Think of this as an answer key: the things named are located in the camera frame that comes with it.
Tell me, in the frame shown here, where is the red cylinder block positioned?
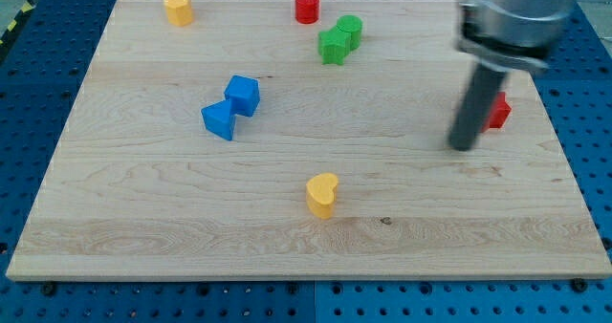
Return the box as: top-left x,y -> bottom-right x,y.
295,0 -> 320,24

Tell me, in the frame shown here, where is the black board stop screw left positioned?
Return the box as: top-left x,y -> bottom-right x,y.
40,282 -> 57,297

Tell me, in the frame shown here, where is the yellow hexagon block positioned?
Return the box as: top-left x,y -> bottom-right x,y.
164,0 -> 193,27

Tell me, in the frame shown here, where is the black board stop screw right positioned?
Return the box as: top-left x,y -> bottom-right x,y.
570,278 -> 589,293

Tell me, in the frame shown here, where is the blue triangle block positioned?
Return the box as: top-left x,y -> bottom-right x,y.
201,99 -> 236,140

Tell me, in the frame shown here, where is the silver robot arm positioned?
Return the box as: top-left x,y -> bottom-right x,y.
456,0 -> 574,74

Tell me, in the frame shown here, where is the blue cube block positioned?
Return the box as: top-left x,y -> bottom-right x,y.
224,75 -> 260,117

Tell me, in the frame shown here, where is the red star block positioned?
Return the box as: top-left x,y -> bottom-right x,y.
480,92 -> 512,133

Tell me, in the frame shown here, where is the green star block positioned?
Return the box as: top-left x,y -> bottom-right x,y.
317,27 -> 351,65

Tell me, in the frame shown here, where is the yellow heart block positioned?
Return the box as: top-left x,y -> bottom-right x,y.
306,173 -> 339,219

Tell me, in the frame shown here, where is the black board stop screw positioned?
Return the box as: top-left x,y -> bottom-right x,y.
40,282 -> 57,297
570,278 -> 589,293

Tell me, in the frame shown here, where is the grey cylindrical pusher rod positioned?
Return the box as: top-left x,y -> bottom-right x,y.
448,63 -> 507,151

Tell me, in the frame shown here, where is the green cylinder block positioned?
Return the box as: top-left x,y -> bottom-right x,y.
336,14 -> 362,51

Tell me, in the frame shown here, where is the wooden board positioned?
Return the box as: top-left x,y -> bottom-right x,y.
7,0 -> 611,282

